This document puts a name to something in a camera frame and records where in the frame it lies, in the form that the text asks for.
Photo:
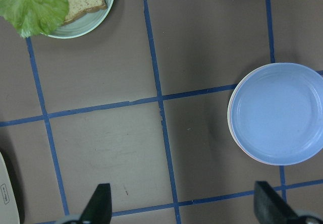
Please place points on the blue plate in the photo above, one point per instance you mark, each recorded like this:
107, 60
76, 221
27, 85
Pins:
277, 114

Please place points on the cream toaster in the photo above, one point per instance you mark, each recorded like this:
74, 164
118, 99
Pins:
9, 210

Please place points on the green plate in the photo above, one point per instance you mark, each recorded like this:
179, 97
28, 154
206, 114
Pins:
84, 25

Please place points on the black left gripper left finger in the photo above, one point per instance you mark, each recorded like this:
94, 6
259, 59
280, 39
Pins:
99, 207

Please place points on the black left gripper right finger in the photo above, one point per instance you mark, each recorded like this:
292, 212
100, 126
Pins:
269, 207

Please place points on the green lettuce leaf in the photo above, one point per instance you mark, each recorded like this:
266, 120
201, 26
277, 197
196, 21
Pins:
34, 17

